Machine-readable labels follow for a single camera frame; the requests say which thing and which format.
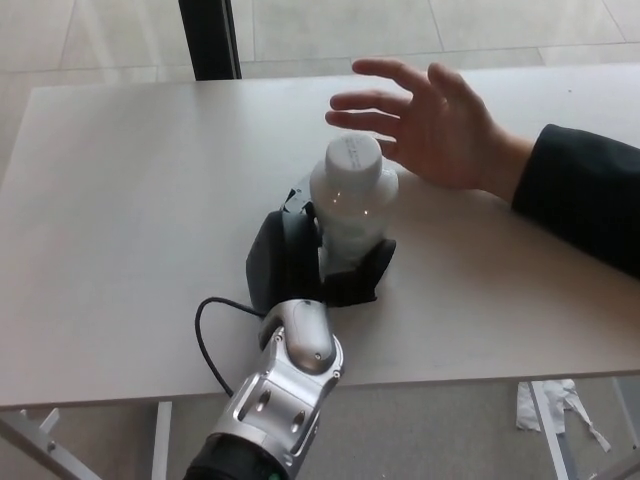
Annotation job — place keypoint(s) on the black vertical pillar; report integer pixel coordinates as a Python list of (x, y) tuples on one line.
[(207, 40)]

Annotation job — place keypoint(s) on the white slanted table leg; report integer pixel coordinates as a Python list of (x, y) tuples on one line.
[(550, 435)]

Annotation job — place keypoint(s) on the white metal bracket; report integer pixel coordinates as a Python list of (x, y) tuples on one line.
[(50, 422)]

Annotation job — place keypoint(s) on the bare person hand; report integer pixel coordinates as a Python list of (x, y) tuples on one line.
[(440, 130)]

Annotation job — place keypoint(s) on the crumpled white paper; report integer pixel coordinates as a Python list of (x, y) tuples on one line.
[(526, 412)]

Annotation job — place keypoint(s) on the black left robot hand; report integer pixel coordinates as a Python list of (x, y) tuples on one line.
[(280, 260)]

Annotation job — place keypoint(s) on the white plastic bottle with cap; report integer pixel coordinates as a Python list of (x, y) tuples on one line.
[(350, 200)]

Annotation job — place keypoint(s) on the dark sleeved person forearm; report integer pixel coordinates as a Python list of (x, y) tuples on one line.
[(585, 190)]

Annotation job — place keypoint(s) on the grey diagonal frame bar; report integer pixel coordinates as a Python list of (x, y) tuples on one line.
[(35, 452)]

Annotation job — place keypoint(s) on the pale thin table leg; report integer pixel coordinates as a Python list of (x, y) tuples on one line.
[(624, 397)]

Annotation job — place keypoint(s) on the white upright table leg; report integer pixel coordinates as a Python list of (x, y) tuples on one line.
[(162, 440)]

